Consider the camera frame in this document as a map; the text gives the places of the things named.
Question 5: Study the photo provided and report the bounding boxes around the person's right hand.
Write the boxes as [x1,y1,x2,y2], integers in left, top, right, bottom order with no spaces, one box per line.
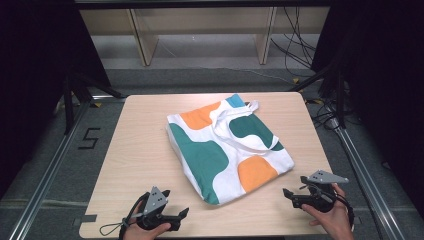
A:
[300,182,355,240]

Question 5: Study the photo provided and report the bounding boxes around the tangle of black floor cables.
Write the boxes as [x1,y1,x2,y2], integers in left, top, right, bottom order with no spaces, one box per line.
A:
[305,95,354,132]

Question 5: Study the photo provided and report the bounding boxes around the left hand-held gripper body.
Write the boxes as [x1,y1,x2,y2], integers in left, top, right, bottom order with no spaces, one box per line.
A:
[134,185,181,232]

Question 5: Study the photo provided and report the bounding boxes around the dark curtain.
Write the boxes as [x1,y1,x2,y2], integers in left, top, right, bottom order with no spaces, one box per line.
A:
[310,0,424,219]
[0,0,112,199]

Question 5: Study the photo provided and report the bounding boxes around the grey lanyard loop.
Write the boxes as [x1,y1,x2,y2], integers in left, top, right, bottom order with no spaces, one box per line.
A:
[99,217,135,237]

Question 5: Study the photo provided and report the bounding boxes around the beige wooden desk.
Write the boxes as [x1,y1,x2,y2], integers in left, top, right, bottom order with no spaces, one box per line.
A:
[79,6,332,67]

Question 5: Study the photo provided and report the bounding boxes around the black frame beam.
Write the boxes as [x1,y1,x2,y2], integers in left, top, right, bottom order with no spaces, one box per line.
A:
[73,0,335,10]

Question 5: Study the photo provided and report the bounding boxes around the person's left hand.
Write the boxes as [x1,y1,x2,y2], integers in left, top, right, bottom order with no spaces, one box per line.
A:
[122,221,172,240]

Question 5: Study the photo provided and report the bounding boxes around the bundle of black hanging cables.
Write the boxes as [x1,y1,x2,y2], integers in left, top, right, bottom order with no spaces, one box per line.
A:
[269,6,318,78]

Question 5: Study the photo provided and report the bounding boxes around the aluminium floor rail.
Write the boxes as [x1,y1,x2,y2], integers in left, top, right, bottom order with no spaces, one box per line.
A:
[7,94,127,240]
[328,125,407,240]

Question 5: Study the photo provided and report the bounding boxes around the black metal stand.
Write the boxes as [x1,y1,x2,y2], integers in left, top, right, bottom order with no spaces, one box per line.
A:
[287,61,348,130]
[62,70,124,135]

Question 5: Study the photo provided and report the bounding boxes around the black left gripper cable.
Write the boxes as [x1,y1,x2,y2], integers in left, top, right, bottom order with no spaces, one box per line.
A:
[117,192,150,240]

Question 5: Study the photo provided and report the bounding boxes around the grey tape patch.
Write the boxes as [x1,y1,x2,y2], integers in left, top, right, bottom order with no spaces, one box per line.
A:
[72,214,98,228]

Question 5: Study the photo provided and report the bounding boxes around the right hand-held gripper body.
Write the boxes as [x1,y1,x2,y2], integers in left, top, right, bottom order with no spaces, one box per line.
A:
[291,169,350,214]

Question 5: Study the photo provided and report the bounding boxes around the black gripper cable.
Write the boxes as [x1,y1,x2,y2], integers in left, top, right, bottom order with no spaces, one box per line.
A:
[335,193,356,232]
[117,192,150,240]

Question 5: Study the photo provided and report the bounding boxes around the white tote bag colourful patches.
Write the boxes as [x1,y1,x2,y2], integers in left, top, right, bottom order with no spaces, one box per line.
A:
[165,93,296,206]

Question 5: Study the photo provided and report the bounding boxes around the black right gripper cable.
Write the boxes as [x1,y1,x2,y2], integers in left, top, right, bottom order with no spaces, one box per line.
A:
[335,193,356,232]

